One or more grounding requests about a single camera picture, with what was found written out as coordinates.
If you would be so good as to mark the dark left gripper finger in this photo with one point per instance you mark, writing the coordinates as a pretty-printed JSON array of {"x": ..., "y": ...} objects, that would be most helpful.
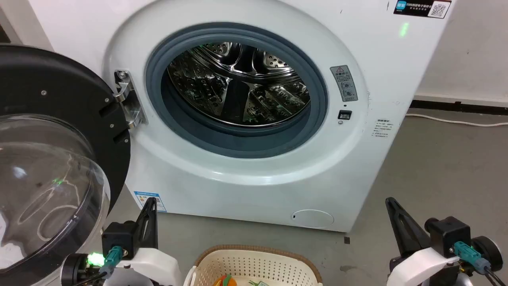
[
  {"x": 154, "y": 232},
  {"x": 143, "y": 232}
]

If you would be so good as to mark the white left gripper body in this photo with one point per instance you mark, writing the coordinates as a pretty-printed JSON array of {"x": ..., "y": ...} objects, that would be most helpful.
[{"x": 152, "y": 264}]

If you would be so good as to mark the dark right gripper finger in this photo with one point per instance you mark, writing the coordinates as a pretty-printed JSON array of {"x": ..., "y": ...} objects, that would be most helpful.
[
  {"x": 399, "y": 230},
  {"x": 414, "y": 232}
]

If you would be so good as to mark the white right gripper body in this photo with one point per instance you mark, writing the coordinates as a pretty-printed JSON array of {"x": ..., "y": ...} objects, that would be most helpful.
[{"x": 422, "y": 268}]

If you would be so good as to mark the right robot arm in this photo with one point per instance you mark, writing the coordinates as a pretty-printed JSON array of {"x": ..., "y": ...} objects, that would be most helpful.
[{"x": 488, "y": 250}]

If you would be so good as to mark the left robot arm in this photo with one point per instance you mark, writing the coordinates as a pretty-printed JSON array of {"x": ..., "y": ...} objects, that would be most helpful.
[{"x": 77, "y": 270}]

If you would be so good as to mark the white front-load washing machine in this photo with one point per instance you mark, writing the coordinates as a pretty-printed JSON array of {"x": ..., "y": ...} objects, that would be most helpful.
[{"x": 254, "y": 190}]

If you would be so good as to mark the blue energy label sticker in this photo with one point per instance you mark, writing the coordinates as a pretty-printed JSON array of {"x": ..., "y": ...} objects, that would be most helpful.
[{"x": 150, "y": 200}]

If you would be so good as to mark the orange toy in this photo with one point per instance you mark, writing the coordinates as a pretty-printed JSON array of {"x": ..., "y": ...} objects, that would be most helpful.
[{"x": 225, "y": 281}]

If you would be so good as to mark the round drain filter cover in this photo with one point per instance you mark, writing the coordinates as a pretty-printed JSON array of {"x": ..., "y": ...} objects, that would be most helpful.
[{"x": 313, "y": 218}]

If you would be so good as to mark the small printed text label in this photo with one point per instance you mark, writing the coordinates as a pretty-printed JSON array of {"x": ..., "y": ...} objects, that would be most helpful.
[{"x": 382, "y": 129}]

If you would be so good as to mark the cream perforated laundry basket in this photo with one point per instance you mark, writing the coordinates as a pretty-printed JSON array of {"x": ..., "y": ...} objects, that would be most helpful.
[{"x": 258, "y": 266}]

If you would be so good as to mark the black round washer door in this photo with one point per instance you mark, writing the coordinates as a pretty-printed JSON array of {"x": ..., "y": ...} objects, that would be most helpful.
[{"x": 47, "y": 159}]

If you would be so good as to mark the grey rubber door gasket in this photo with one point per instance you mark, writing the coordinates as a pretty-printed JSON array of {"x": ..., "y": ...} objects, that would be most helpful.
[{"x": 238, "y": 139}]

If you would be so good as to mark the black door latch slot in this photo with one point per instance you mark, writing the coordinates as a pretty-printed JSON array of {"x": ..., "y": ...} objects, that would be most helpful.
[{"x": 344, "y": 115}]

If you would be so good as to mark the chrome door hinge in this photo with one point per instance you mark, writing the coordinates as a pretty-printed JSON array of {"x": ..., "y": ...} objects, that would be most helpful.
[{"x": 129, "y": 99}]

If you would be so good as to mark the grey warning label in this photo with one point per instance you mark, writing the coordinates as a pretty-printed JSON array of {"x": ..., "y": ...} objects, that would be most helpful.
[{"x": 344, "y": 83}]

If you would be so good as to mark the steel washer drum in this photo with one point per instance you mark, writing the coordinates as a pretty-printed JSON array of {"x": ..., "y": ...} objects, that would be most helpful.
[{"x": 238, "y": 87}]

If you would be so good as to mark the black QR code sticker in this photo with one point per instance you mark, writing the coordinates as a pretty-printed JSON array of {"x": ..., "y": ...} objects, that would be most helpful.
[{"x": 422, "y": 8}]

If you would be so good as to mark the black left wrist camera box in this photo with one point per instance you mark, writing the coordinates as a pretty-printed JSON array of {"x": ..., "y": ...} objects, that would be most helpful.
[{"x": 119, "y": 238}]

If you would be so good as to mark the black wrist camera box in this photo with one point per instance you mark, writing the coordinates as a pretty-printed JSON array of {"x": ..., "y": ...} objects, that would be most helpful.
[
  {"x": 119, "y": 238},
  {"x": 448, "y": 234}
]

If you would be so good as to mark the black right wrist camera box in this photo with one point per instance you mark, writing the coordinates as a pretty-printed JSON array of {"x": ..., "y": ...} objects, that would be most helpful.
[{"x": 448, "y": 234}]

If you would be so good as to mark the black wall baseboard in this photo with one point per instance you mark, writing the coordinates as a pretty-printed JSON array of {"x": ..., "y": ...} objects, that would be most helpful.
[{"x": 460, "y": 106}]

